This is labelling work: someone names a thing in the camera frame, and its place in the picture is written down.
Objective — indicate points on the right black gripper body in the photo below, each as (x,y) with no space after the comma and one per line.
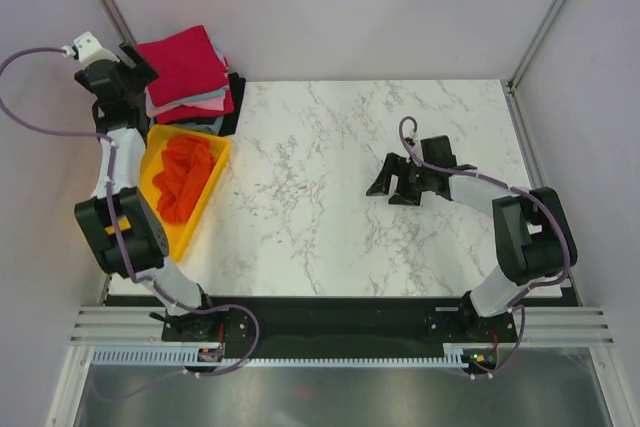
(405,180)

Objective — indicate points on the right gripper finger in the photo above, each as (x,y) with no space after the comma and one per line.
(392,167)
(406,195)

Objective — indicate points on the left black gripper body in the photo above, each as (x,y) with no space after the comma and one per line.
(129,76)

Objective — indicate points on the crimson red t-shirt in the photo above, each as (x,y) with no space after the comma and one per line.
(182,64)

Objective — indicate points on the yellow plastic tray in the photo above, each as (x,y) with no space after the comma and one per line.
(179,234)

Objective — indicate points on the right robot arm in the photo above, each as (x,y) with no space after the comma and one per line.
(533,242)

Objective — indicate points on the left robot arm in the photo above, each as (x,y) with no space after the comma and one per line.
(120,227)

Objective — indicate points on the folded red t-shirt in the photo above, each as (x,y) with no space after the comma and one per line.
(190,112)

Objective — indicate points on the folded pink t-shirt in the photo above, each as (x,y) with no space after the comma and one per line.
(211,104)

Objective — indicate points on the folded grey-blue t-shirt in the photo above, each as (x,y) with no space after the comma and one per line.
(210,126)

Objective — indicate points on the folded black t-shirt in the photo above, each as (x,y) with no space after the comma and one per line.
(237,86)

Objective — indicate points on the orange t-shirt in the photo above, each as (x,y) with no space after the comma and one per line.
(187,164)

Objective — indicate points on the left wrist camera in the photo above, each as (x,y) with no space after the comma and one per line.
(87,49)

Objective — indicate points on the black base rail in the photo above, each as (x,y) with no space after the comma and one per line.
(347,326)

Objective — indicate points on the aluminium front rail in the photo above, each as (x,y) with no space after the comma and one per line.
(545,327)

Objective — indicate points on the white slotted cable duct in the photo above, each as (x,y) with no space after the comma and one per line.
(193,357)

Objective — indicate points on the right aluminium frame post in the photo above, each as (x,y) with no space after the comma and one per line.
(543,30)

